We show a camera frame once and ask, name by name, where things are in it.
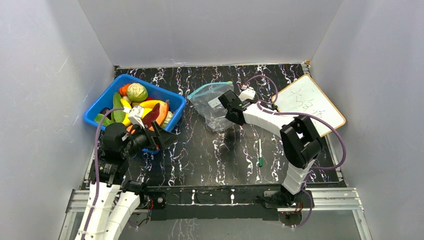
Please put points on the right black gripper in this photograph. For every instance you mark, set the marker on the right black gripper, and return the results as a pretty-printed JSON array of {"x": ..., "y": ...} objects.
[{"x": 239, "y": 123}]

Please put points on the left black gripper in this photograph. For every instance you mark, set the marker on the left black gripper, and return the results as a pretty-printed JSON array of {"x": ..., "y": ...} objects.
[{"x": 163, "y": 138}]

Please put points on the orange papaya slice toy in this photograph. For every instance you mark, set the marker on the orange papaya slice toy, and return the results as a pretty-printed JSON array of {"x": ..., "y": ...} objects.
[{"x": 160, "y": 114}]

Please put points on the clear zip top bag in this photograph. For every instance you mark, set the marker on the clear zip top bag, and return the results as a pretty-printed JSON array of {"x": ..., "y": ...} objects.
[{"x": 206, "y": 102}]

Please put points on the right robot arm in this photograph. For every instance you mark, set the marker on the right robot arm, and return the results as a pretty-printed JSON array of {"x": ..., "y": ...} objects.
[{"x": 300, "y": 140}]

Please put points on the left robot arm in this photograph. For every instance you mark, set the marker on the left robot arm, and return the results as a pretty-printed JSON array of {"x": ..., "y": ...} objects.
[{"x": 111, "y": 202}]

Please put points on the yellow bell pepper toy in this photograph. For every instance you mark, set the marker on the yellow bell pepper toy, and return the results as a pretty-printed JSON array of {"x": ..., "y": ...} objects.
[{"x": 148, "y": 105}]

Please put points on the yellow banana toy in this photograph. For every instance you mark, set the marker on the yellow banana toy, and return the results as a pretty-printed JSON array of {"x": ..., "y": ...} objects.
[{"x": 126, "y": 109}]

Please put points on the green cabbage toy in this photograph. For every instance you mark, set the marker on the green cabbage toy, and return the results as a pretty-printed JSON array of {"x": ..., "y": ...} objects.
[{"x": 136, "y": 92}]

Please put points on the green capped white marker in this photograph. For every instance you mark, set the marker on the green capped white marker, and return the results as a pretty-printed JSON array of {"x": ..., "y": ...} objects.
[{"x": 260, "y": 156}]

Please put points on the white dry erase board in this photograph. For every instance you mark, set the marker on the white dry erase board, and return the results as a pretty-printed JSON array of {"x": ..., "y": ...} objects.
[{"x": 305, "y": 96}]

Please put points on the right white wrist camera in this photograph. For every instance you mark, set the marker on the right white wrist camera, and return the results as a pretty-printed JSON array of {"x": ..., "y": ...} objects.
[{"x": 247, "y": 93}]

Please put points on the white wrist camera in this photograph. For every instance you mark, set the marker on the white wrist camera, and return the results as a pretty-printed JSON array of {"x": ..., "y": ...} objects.
[
  {"x": 247, "y": 93},
  {"x": 135, "y": 116}
]

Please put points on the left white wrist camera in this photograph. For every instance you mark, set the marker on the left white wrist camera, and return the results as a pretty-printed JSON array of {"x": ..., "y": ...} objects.
[{"x": 135, "y": 116}]

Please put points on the aluminium frame rail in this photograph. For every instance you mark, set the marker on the aluminium frame rail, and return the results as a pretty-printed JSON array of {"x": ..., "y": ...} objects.
[{"x": 322, "y": 198}]

